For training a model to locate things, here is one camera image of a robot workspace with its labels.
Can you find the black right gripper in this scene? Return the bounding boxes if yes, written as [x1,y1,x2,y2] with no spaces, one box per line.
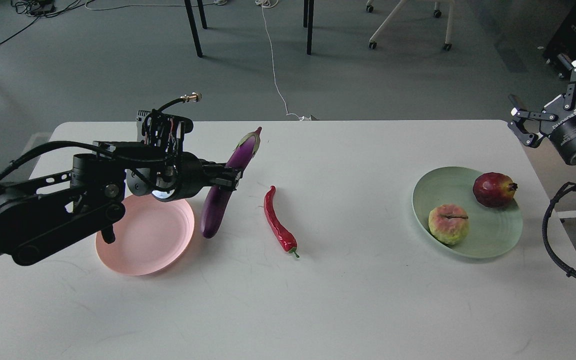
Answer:
[507,54,576,166]

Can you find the white floor cable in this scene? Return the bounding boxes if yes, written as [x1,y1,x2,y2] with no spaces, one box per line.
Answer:
[255,0,314,122]

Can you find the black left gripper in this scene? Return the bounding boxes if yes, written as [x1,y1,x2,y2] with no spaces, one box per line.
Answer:
[151,152,243,202]

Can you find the green pink custard apple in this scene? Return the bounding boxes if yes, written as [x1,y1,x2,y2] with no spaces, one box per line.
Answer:
[428,203,470,246]

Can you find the black table legs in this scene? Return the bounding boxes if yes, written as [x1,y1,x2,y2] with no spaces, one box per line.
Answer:
[184,0,316,57]

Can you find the red pomegranate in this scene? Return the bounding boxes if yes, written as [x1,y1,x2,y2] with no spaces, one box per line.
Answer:
[471,172,518,208]

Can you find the white rolling chair base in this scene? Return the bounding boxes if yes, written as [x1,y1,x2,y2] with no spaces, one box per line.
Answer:
[368,0,458,52]

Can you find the red chili pepper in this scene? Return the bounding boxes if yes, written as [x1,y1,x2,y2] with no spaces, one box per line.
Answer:
[263,186,300,259]

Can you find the black floor cables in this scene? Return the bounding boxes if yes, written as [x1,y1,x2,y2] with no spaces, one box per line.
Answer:
[0,0,89,58]

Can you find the pink plate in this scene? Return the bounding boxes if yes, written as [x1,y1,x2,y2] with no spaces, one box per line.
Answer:
[94,194,195,276]

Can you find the light green plate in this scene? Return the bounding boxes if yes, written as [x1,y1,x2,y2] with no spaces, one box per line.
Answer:
[411,166,524,261]

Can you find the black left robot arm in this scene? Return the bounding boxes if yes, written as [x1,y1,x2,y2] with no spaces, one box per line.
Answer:
[0,93,253,266]

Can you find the purple eggplant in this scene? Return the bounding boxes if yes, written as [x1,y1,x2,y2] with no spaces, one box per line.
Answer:
[199,126,262,239]

